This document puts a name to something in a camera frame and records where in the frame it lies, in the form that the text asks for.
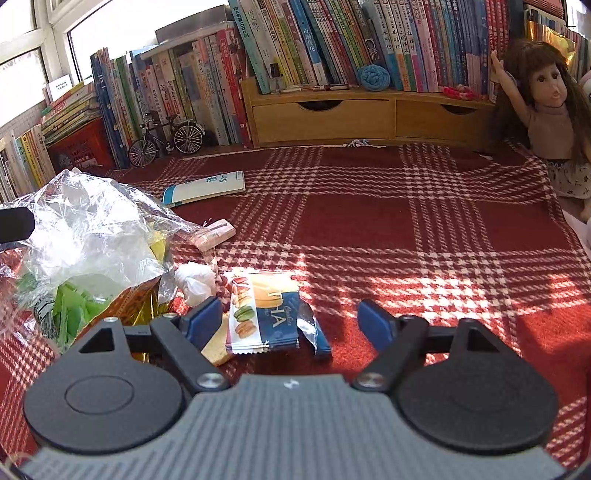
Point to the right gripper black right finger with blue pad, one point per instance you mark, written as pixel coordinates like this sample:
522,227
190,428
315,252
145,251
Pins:
461,387

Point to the thin white blue booklet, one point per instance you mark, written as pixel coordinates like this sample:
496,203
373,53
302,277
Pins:
205,188

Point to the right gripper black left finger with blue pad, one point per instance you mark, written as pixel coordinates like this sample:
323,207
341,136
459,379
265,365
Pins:
119,387

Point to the brown haired doll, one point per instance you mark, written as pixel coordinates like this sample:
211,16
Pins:
541,106

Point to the clear plastic bag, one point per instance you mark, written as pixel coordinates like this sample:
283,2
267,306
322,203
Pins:
78,217

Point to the wooden drawer shelf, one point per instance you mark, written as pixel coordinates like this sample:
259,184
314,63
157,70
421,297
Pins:
335,117

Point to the blue macaron snack packet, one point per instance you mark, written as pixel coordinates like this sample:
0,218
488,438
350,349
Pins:
266,313

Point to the miniature black bicycle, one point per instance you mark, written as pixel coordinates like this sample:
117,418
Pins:
157,139

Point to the left book row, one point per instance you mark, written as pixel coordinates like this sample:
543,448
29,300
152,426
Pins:
194,71

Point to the green snack wrapper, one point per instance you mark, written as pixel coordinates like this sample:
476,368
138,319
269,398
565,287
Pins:
61,312

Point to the red crate under books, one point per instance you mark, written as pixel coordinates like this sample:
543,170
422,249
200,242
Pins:
86,148

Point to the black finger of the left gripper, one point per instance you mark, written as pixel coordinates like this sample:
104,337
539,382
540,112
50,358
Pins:
16,224

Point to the white tissue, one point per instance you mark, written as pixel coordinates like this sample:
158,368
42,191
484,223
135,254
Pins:
196,282

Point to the book row on shelf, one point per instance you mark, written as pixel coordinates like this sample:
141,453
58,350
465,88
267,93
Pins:
427,46

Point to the small striped packet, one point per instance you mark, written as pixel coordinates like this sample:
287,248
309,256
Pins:
212,235

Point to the orange white cardboard box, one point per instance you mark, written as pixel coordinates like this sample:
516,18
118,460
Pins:
215,350

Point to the red plaid blanket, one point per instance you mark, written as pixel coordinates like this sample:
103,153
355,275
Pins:
421,229

